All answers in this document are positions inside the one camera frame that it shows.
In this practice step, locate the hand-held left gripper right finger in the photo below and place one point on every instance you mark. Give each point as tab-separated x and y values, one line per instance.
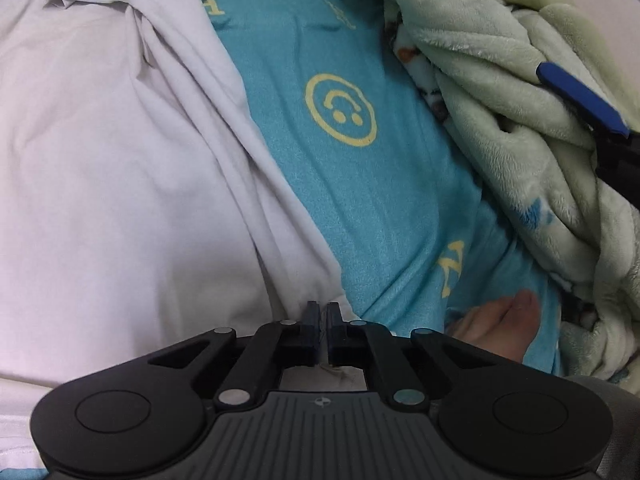
336	340

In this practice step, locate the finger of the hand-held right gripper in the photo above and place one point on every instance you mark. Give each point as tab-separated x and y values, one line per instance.
585	97

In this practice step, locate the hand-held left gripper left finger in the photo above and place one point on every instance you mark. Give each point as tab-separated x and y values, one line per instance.
311	340

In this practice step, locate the white printed t-shirt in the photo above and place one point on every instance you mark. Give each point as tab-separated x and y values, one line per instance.
125	185

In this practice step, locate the green plush printed blanket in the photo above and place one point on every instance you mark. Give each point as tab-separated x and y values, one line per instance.
500	135

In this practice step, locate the teal printed bed sheet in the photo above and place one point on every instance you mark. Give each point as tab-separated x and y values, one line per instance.
350	200

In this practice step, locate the person's grey pants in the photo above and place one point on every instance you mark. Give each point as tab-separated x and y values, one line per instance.
610	430

